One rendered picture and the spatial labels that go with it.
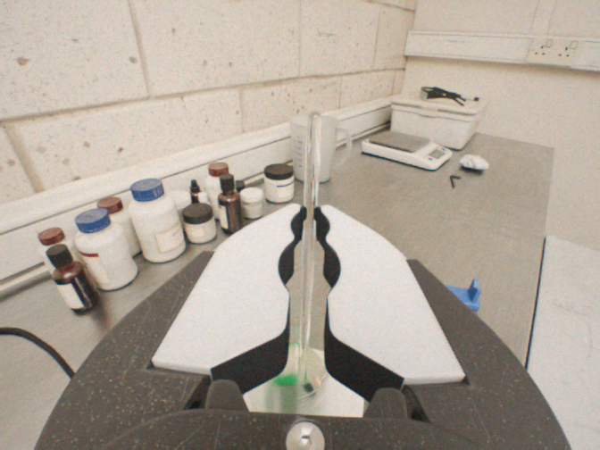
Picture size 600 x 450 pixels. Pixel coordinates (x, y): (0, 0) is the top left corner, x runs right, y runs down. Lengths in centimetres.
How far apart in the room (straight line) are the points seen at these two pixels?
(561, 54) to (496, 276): 101
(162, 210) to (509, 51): 133
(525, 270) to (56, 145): 81
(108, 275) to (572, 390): 61
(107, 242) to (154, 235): 7
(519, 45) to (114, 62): 131
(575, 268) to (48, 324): 84
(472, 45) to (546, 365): 123
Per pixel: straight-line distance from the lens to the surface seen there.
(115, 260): 49
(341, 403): 26
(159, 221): 50
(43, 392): 45
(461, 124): 118
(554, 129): 152
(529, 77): 150
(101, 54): 62
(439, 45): 151
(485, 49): 147
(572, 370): 50
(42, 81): 60
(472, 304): 49
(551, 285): 62
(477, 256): 61
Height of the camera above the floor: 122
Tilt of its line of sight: 33 degrees down
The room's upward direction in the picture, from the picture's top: 1 degrees clockwise
